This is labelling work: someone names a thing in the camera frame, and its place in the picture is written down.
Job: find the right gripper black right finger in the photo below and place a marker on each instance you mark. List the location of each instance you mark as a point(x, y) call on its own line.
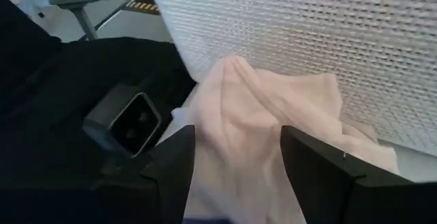
point(341, 190)

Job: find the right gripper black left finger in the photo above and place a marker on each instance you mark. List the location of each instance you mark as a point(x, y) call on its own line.
point(170, 183)

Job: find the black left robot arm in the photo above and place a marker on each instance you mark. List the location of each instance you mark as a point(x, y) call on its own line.
point(20, 46)

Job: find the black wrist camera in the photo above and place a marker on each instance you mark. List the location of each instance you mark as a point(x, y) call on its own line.
point(129, 125)

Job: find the white woven plastic bin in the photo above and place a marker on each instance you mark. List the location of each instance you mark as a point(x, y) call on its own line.
point(307, 29)

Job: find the pale pink underwear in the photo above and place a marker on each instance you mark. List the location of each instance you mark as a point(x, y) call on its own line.
point(246, 121)

